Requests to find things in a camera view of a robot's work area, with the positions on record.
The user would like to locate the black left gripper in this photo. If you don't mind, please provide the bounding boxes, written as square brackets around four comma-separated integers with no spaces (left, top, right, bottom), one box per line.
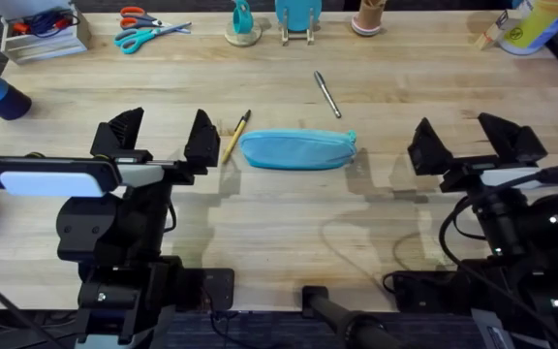
[55,107,222,266]

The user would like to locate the blue soft zip bag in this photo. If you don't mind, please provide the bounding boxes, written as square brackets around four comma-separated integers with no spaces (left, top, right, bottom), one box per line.
[238,127,358,172]

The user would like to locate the yellow pen with black cap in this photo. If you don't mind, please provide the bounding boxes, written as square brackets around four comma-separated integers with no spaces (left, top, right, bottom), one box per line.
[220,109,253,165]

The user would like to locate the small wooden block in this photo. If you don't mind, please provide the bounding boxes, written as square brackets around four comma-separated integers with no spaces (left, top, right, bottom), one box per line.
[474,8,523,52]

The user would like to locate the black left wrist plate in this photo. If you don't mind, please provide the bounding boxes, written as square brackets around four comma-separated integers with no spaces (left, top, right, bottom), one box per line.
[0,153,122,199]

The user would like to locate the yellow and white tub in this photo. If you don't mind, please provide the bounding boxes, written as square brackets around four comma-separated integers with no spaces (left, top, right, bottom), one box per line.
[498,0,558,56]

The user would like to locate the teal cup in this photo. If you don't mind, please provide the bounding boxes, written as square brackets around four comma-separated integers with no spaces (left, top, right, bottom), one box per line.
[232,0,255,36]

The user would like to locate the silver metal pen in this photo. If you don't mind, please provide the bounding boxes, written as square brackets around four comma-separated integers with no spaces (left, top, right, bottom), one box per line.
[313,70,343,120]

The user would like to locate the small wooden peg rack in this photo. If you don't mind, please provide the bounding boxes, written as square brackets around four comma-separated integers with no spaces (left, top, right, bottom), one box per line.
[280,8,318,48]

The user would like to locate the blue plate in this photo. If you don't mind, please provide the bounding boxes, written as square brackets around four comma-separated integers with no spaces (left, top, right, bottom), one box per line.
[274,0,324,33]

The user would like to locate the teal handled scissors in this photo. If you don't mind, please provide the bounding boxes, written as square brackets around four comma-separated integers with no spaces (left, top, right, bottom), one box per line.
[113,20,194,55]

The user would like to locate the orange handled scissors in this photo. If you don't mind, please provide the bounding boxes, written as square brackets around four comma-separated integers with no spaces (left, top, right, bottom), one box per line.
[118,6,165,31]

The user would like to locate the white box with cables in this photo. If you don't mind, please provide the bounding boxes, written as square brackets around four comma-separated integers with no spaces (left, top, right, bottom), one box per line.
[0,3,93,66]

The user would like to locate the black rail clamp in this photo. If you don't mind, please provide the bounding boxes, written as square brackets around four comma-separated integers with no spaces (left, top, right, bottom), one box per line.
[300,285,409,349]

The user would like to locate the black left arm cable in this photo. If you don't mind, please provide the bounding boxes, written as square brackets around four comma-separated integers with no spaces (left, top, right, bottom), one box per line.
[0,260,55,349]

